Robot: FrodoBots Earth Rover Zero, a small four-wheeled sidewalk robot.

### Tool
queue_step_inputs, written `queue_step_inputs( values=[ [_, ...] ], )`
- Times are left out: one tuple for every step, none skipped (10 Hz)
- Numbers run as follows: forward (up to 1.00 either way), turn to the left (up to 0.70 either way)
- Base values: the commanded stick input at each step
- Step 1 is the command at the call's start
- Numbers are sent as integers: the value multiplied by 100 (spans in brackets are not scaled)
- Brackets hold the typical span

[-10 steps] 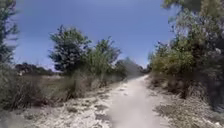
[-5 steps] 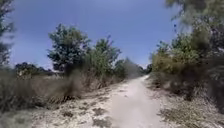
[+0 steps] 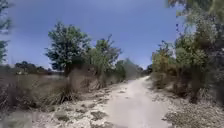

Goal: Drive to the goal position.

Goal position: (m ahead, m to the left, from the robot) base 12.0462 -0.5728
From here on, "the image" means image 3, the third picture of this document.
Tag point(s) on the tree with sparse foliage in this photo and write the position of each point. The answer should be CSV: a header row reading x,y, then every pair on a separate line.
x,y
2,33

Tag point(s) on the row of roadside trees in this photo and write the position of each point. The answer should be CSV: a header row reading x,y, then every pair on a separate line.
x,y
128,69

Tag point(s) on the distant row of trees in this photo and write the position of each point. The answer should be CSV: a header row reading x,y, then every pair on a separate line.
x,y
28,67

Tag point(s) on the row of green trees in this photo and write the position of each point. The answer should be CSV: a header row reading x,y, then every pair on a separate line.
x,y
196,56

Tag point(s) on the dry brown grass field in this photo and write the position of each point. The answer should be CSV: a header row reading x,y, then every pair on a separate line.
x,y
30,88

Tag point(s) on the large green tree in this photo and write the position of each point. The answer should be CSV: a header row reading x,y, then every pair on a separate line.
x,y
66,45

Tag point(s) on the stony dry verge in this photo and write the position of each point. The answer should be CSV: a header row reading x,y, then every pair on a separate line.
x,y
196,115

